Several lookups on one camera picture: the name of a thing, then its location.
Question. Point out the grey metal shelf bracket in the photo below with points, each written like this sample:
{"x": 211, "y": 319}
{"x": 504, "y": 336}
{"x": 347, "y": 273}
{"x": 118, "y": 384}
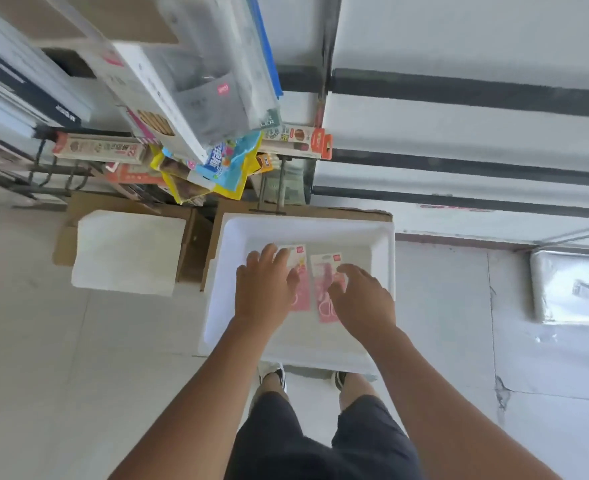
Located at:
{"x": 272, "y": 189}

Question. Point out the pink scissors packet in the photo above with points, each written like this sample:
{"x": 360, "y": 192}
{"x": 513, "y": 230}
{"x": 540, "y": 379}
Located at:
{"x": 302, "y": 294}
{"x": 323, "y": 274}

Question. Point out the bundle of clear plastic packets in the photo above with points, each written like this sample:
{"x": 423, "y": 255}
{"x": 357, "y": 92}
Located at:
{"x": 214, "y": 69}

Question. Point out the person's left shoe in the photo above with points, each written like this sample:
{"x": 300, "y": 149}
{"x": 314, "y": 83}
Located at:
{"x": 279, "y": 373}

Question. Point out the stack of white black books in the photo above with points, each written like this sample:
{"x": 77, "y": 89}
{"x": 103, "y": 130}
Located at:
{"x": 19, "y": 89}

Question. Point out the person's left thumb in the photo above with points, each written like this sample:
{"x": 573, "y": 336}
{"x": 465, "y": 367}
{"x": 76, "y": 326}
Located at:
{"x": 293, "y": 280}

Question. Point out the brown wooden shelf board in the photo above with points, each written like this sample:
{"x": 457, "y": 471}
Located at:
{"x": 99, "y": 17}

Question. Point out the person's right forearm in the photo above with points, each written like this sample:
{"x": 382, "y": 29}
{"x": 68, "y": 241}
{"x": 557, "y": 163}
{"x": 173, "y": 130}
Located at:
{"x": 439, "y": 414}

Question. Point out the person's left forearm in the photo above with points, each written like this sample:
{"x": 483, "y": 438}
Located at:
{"x": 204, "y": 404}

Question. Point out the yellow snack bag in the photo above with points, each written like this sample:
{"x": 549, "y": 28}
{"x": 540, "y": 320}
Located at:
{"x": 189, "y": 189}

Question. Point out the long white red-print box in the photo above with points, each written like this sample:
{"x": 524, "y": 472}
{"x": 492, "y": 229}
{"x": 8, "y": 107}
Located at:
{"x": 99, "y": 147}

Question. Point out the person's left middle finger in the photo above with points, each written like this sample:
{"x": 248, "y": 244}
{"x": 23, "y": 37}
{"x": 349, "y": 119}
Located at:
{"x": 269, "y": 253}

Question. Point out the blue snack bag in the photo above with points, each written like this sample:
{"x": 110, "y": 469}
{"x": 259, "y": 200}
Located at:
{"x": 224, "y": 162}

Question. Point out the person's right hand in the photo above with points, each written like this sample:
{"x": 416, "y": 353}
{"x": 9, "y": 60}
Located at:
{"x": 367, "y": 307}

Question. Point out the small orange packet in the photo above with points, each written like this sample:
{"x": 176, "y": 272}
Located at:
{"x": 264, "y": 163}

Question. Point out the person's right thumb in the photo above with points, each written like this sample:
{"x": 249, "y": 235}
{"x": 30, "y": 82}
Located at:
{"x": 334, "y": 289}

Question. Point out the plastic-wrapped white package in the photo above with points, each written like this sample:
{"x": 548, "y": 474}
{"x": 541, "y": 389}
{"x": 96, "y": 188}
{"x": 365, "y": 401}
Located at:
{"x": 572, "y": 287}

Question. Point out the large white box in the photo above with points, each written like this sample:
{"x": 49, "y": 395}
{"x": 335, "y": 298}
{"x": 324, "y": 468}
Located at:
{"x": 144, "y": 84}

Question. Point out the flat red box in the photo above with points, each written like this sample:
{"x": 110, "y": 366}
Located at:
{"x": 134, "y": 173}

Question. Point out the white foam box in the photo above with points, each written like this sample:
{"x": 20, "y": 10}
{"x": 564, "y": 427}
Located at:
{"x": 224, "y": 294}

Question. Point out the black shorts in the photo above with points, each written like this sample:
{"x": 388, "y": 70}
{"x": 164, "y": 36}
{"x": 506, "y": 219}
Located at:
{"x": 274, "y": 444}

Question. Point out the person's right shoe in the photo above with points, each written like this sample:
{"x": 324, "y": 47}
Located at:
{"x": 340, "y": 378}

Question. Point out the person's left hand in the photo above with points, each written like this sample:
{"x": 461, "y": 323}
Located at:
{"x": 262, "y": 289}

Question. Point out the blue folder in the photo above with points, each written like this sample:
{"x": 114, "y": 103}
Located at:
{"x": 267, "y": 49}

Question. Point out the long box with orange end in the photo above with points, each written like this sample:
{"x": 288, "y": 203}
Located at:
{"x": 294, "y": 139}

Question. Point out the person's shoe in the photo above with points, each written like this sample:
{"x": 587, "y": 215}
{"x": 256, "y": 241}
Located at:
{"x": 340, "y": 378}
{"x": 279, "y": 373}

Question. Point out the person's left little finger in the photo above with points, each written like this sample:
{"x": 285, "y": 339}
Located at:
{"x": 241, "y": 272}

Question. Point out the white foam lid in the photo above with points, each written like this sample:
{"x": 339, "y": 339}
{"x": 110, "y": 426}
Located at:
{"x": 124, "y": 252}

